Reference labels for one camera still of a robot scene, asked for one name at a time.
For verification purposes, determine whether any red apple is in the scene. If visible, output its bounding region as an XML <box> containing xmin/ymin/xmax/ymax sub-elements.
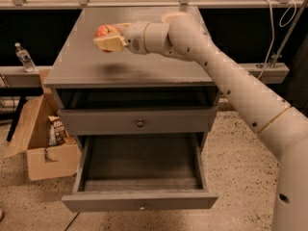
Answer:
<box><xmin>93</xmin><ymin>24</ymin><xmax>119</xmax><ymax>49</ymax></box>

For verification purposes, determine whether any open cardboard box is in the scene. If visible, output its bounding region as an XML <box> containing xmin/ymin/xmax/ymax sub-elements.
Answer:
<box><xmin>3</xmin><ymin>68</ymin><xmax>82</xmax><ymax>182</ymax></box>

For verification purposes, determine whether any dark table leg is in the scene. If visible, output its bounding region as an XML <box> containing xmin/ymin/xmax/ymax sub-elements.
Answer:
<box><xmin>7</xmin><ymin>96</ymin><xmax>27</xmax><ymax>141</ymax></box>

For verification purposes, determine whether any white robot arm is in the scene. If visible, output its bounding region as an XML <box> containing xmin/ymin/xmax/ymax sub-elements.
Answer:
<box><xmin>93</xmin><ymin>13</ymin><xmax>308</xmax><ymax>231</ymax></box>

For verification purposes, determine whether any brown snack bag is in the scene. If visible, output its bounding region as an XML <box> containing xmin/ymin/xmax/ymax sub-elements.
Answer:
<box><xmin>48</xmin><ymin>115</ymin><xmax>67</xmax><ymax>146</ymax></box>

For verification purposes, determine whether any beige bowl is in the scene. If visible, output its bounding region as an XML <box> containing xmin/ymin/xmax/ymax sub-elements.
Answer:
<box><xmin>161</xmin><ymin>12</ymin><xmax>193</xmax><ymax>24</ymax></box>

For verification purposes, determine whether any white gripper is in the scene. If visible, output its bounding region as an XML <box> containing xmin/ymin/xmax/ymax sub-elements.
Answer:
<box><xmin>93</xmin><ymin>22</ymin><xmax>149</xmax><ymax>55</ymax></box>

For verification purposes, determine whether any grey drawer cabinet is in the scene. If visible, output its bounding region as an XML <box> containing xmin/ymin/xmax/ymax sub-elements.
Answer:
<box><xmin>43</xmin><ymin>6</ymin><xmax>222</xmax><ymax>149</ymax></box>

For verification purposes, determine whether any clear plastic water bottle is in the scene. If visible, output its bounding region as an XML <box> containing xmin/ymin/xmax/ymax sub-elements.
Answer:
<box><xmin>14</xmin><ymin>42</ymin><xmax>36</xmax><ymax>72</ymax></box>

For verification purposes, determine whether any open grey middle drawer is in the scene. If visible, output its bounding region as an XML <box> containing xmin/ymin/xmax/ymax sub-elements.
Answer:
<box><xmin>62</xmin><ymin>134</ymin><xmax>218</xmax><ymax>212</ymax></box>

